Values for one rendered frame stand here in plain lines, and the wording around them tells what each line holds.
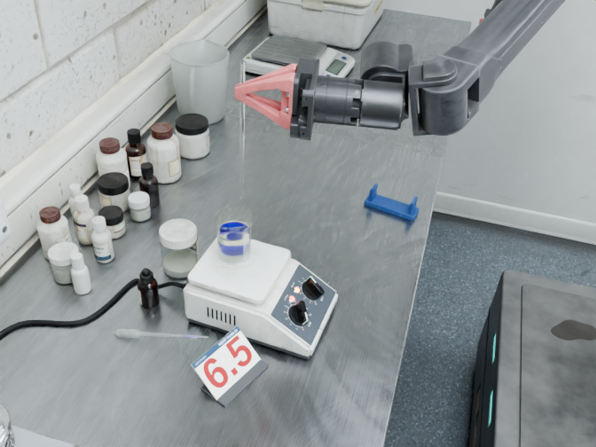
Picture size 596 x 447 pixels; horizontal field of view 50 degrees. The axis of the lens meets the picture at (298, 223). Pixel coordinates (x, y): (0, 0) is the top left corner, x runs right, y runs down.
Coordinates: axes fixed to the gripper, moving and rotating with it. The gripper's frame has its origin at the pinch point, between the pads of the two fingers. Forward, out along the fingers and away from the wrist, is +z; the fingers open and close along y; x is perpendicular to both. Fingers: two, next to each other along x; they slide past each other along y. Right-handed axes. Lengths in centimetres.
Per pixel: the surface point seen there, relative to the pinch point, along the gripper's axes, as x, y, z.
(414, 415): 109, -39, -42
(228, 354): 32.8, 13.3, -0.5
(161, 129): 23.7, -31.1, 20.1
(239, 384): 35.2, 16.3, -2.5
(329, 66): 30, -84, -9
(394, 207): 33.6, -27.6, -24.5
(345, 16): 23, -103, -12
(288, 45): 29, -91, 3
